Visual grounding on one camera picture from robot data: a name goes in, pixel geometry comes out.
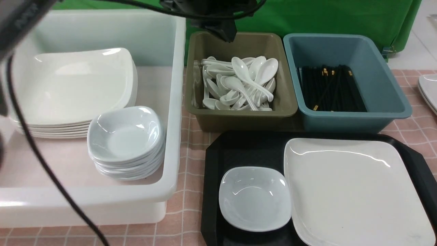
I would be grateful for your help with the blue chopstick bin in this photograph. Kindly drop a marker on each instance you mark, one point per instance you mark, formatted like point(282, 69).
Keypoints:
point(382, 95)

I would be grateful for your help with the small white square bowl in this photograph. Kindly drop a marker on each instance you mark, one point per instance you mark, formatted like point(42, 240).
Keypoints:
point(255, 199)

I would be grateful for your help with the white plates at right edge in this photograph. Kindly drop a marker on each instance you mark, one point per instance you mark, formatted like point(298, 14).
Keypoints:
point(427, 86)

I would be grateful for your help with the stack of white square plates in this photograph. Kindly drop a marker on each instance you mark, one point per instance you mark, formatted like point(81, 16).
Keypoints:
point(61, 93)

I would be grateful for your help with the black plastic serving tray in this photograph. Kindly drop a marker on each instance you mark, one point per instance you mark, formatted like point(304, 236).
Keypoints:
point(265, 149)

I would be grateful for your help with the stack of small white bowls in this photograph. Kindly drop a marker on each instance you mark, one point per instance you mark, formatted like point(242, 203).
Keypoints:
point(127, 144)

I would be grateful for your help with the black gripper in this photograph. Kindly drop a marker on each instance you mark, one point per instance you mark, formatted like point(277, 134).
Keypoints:
point(223, 29)

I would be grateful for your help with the pile of black chopsticks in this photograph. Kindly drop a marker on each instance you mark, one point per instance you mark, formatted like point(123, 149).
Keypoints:
point(327, 88)

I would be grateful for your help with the olive green spoon bin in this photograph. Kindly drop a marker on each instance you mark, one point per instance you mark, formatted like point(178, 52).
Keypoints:
point(283, 117)

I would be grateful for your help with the large white square plate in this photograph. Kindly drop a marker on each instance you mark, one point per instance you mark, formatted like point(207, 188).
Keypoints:
point(353, 193)

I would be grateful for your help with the large white plastic tub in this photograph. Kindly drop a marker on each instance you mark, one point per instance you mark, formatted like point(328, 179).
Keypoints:
point(28, 196)

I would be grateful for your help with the pink checkered tablecloth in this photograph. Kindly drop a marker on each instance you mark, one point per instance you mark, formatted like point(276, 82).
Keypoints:
point(181, 225)

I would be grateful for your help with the pile of white soup spoons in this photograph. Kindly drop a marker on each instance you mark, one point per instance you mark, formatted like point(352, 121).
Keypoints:
point(223, 90)

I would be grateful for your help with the white ceramic soup spoon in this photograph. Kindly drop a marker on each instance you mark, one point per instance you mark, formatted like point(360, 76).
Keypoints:
point(266, 71)

